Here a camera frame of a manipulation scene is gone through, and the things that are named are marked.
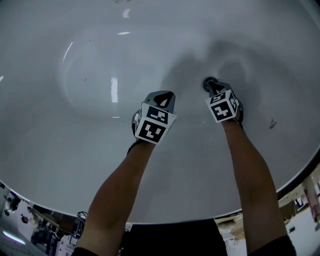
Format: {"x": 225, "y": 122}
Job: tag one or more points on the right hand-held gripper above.
{"x": 221, "y": 108}

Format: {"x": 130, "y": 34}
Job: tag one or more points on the metal bathtub drain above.
{"x": 205, "y": 83}

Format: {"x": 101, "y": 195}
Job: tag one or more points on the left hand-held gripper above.
{"x": 150, "y": 127}

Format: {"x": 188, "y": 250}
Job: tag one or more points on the white bathtub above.
{"x": 75, "y": 150}

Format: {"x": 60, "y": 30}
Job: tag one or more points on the person's black clothing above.
{"x": 175, "y": 240}

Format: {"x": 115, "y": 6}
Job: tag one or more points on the person's left forearm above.
{"x": 112, "y": 200}

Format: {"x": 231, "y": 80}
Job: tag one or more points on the person's right forearm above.
{"x": 252, "y": 187}

